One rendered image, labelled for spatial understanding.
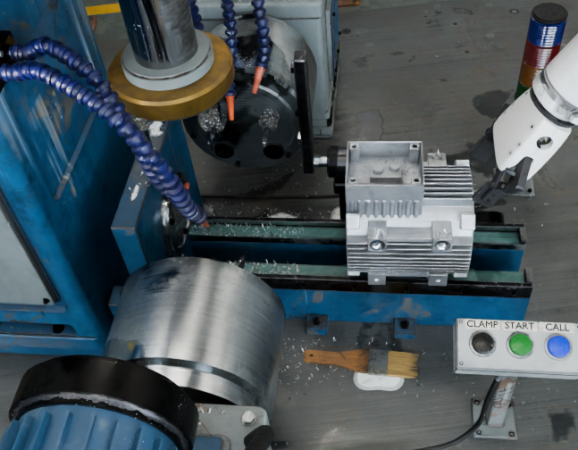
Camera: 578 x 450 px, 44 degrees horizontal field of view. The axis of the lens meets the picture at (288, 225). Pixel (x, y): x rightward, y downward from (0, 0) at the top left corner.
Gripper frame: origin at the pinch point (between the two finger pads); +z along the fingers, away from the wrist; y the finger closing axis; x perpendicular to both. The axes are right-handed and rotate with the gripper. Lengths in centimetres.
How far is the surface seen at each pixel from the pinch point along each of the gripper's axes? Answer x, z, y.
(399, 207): 6.0, 12.7, 0.7
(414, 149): 6.4, 7.7, 9.1
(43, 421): 46, 6, -50
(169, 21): 48.7, -0.2, 2.1
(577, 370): -17.1, 4.7, -24.0
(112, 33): 70, 176, 212
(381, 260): 4.1, 21.2, -3.3
